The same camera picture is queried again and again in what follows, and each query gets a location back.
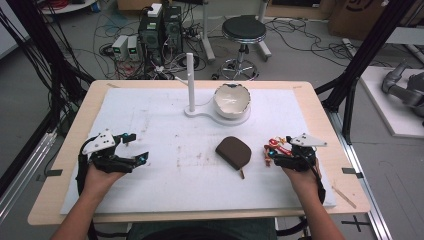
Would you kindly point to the white base board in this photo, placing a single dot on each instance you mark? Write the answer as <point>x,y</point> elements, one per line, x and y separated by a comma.
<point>380,103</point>

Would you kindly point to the person's lap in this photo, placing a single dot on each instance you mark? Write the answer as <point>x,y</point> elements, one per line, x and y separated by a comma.
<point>206,230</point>

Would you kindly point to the brown leather pouch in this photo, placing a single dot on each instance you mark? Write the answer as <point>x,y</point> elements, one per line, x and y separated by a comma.
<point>234,152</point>

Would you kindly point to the white box on computer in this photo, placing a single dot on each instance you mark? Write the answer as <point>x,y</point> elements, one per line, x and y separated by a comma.
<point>154,10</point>

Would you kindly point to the thin wooden stick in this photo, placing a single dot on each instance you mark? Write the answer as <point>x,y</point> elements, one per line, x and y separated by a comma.
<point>344,197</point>

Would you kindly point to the white eggshell-shaped bowl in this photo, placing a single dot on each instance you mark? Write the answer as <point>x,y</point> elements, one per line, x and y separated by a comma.
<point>231,101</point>

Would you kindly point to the person's left hand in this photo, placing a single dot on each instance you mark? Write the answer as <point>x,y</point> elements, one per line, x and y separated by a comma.
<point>98,181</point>

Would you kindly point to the aluminium frame rail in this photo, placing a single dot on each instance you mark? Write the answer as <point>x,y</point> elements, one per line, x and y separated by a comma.
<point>23,180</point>
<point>363,186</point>

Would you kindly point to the grey power supply unit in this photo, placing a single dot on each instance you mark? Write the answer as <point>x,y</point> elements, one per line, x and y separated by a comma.
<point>120,47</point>
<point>132,48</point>

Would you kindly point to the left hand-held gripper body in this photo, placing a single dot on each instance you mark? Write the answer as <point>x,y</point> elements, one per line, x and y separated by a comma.
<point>103,160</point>

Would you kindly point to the person's right hand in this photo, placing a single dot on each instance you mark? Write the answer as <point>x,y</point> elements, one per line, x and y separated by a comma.
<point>305,181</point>

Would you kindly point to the brown cardboard box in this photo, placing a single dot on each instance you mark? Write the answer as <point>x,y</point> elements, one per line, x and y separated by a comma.
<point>360,16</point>

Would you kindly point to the black metal frame post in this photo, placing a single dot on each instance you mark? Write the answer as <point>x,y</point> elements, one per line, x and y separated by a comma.
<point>40,43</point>
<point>363,56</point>

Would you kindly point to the red and yellow toy figure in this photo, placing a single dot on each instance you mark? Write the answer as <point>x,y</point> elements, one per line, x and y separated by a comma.
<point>279,148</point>

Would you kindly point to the white foam mat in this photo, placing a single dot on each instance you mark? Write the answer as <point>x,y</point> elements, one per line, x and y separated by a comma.
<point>173,186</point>

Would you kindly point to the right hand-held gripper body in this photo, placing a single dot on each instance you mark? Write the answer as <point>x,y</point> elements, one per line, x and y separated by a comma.
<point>303,158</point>

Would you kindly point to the black computer tower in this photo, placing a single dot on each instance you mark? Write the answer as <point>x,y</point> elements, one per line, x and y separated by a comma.
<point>151,40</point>
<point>173,30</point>

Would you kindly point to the black tape strip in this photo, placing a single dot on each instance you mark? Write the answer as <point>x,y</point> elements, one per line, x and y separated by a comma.
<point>351,171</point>
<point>51,173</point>

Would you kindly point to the black round stool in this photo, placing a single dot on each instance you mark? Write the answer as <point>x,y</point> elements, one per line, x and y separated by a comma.
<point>244,30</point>

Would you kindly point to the white stand with post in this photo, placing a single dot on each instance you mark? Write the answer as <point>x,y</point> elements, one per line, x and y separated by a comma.
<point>190,83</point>

